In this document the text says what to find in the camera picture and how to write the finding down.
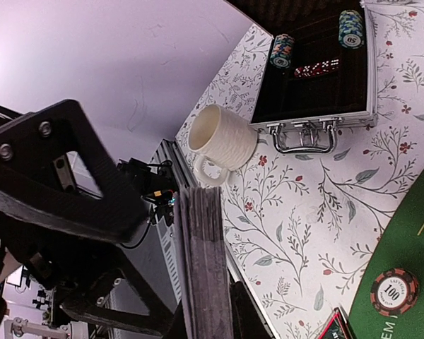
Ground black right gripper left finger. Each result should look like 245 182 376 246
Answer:
126 271 188 339

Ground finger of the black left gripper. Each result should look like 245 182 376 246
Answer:
61 268 162 337
0 100 145 244

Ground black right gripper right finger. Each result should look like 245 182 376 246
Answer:
230 282 271 339

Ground red black poker chip stack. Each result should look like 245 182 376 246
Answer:
370 268 420 317

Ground white floral tablecloth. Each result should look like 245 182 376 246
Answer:
194 1 424 338

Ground green round poker mat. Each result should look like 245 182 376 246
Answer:
348 170 424 338

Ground cream ceramic mug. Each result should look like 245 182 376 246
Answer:
188 104 258 186

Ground front poker chip stack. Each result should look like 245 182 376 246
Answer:
269 33 295 69

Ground red white dice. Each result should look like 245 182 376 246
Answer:
294 58 340 79

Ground rear poker chip stack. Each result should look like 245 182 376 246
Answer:
338 10 364 49

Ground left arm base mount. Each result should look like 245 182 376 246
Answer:
117 158 179 227

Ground aluminium frame rail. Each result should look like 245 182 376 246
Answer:
155 139 199 339

